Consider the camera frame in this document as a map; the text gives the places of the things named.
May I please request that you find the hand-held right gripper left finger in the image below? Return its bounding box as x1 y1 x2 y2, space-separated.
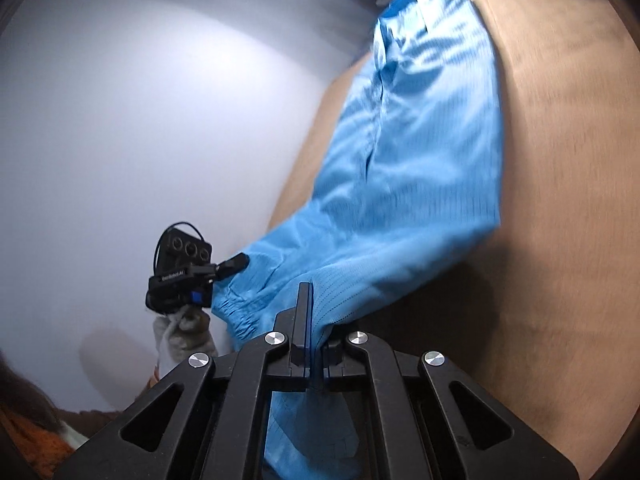
52 281 315 480

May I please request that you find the blue striped work coat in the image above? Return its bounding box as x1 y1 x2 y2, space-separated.
210 0 503 480

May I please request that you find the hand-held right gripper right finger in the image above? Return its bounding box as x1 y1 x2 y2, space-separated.
320 330 581 480

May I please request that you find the person's left hand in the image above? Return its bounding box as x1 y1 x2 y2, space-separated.
152 307 219 377

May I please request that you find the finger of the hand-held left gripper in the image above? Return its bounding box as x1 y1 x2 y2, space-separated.
213 253 250 281

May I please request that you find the person's orange clothing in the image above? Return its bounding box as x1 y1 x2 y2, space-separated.
0 402 78 480

